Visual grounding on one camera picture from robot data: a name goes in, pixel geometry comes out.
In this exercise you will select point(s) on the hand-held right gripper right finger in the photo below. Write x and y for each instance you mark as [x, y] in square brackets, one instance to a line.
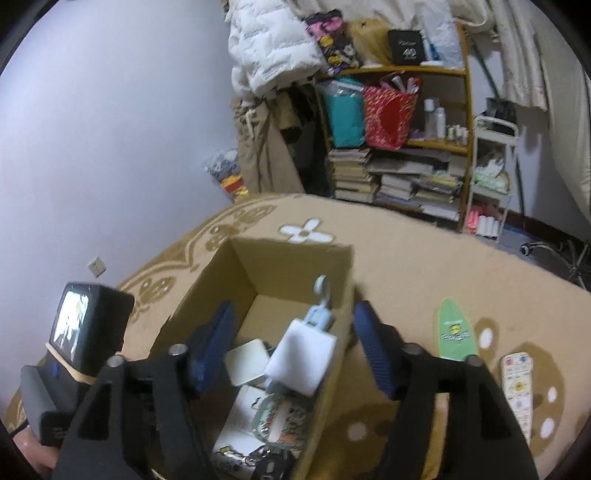
[374, 350]

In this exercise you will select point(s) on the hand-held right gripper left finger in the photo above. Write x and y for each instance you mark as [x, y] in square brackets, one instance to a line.
[214, 344]

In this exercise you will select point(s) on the white square power adapter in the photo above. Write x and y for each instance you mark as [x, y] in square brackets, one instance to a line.
[247, 362]

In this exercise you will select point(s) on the small white box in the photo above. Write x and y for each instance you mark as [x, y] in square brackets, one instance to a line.
[300, 362]

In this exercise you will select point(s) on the large white air-conditioner remote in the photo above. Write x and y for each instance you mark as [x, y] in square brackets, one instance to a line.
[240, 420]

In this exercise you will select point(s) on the cartoon-print card holder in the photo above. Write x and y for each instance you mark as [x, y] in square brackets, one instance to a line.
[281, 420]

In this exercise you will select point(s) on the brown cardboard box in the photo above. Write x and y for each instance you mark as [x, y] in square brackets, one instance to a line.
[286, 267]

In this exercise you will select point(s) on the bunch of metal keys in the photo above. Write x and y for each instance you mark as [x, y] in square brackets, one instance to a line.
[258, 464]

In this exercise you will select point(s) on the person's left hand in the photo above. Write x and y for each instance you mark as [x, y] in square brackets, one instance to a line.
[32, 454]

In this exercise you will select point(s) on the green surfboard-shaped card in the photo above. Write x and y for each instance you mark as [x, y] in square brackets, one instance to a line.
[455, 332]

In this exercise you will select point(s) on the brown flower-print blanket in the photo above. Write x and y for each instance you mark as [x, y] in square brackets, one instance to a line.
[415, 277]

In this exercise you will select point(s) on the small white remote control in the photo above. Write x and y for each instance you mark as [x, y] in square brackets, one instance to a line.
[518, 392]

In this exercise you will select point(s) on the pink and white rolls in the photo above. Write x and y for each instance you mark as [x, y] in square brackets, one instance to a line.
[485, 224]

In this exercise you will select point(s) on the plastic bag of toys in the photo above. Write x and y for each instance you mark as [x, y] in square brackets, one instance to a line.
[228, 175]

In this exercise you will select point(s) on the pile of books and papers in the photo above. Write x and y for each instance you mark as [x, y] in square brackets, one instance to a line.
[415, 184]

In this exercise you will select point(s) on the stack of old books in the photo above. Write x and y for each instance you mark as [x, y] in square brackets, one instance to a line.
[353, 177]

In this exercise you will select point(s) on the beige hanging trousers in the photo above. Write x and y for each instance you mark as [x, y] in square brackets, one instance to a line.
[263, 147]

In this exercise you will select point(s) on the green tissue packs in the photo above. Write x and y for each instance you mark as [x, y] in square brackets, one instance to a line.
[491, 181]

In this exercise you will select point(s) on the office chair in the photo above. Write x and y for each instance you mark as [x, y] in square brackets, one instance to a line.
[563, 258]

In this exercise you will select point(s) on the black hanging garment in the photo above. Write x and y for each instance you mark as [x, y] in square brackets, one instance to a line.
[302, 134]

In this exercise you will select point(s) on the red gift bag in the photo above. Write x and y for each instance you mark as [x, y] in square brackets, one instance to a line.
[390, 115]

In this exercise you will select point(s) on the teal bag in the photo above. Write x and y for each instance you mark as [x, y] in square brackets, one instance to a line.
[344, 115]

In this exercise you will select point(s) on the row of cosmetic bottles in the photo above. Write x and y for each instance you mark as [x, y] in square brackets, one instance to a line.
[438, 122]

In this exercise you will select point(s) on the white rolling cart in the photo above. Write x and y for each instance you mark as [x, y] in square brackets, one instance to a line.
[508, 152]

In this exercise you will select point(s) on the wooden shelf unit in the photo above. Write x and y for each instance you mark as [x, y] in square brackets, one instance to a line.
[467, 115]

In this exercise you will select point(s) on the black item on cart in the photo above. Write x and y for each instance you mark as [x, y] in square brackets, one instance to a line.
[501, 115]

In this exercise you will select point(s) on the dark pole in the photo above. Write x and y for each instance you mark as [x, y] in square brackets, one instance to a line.
[489, 76]

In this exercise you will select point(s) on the white puffer jacket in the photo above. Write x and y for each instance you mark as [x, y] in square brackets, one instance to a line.
[272, 46]

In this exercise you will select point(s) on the black box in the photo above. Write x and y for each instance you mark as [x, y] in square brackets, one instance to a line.
[406, 46]

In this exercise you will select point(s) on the blond wig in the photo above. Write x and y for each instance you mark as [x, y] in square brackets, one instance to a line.
[369, 44]

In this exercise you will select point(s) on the pink and black printed bag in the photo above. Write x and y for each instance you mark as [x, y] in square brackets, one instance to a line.
[332, 44]

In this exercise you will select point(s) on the white plastic bag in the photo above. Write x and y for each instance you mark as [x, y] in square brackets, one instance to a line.
[443, 37]

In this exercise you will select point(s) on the white wall socket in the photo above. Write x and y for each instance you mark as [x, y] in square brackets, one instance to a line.
[96, 266]

